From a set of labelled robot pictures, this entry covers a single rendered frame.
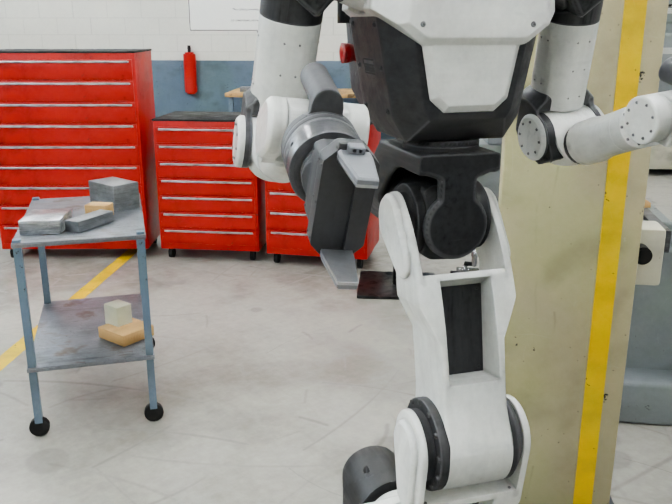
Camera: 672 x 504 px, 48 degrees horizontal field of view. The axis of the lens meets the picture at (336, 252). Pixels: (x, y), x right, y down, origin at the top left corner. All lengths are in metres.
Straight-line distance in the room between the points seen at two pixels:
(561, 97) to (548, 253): 1.14
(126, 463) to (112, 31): 7.61
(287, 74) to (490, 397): 0.56
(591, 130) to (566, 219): 1.15
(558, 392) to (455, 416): 1.44
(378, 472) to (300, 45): 0.90
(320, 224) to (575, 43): 0.66
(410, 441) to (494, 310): 0.23
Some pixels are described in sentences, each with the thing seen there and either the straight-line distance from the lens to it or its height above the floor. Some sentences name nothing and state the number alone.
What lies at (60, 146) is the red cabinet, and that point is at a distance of 5.63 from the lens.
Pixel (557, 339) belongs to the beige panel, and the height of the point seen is 0.68.
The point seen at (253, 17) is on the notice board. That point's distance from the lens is 9.70.
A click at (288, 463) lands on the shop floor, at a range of 3.07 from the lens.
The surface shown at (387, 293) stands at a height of 0.02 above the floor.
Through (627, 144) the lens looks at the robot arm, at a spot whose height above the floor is 1.46.
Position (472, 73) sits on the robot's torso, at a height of 1.56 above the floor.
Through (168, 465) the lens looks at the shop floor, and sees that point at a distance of 3.12.
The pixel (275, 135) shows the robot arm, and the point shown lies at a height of 1.51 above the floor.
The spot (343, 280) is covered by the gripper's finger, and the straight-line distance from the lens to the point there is 0.71.
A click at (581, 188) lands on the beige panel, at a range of 2.37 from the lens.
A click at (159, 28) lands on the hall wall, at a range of 9.98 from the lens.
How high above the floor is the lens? 1.63
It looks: 17 degrees down
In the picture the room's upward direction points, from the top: straight up
